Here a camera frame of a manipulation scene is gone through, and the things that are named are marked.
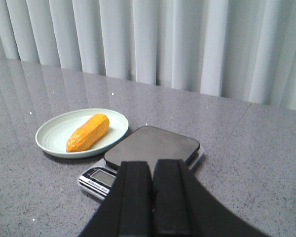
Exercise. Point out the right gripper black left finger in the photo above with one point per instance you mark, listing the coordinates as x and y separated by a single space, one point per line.
127 210

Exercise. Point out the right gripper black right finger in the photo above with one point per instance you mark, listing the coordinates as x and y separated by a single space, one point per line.
184 208

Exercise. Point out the orange corn cob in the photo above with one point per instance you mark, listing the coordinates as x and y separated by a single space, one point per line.
88 134

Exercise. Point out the silver black kitchen scale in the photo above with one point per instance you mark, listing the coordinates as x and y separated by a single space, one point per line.
147 143

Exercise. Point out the pale green plate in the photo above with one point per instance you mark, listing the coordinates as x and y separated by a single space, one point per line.
52 136

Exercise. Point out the white pleated curtain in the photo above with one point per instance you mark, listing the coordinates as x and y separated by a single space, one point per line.
239 49

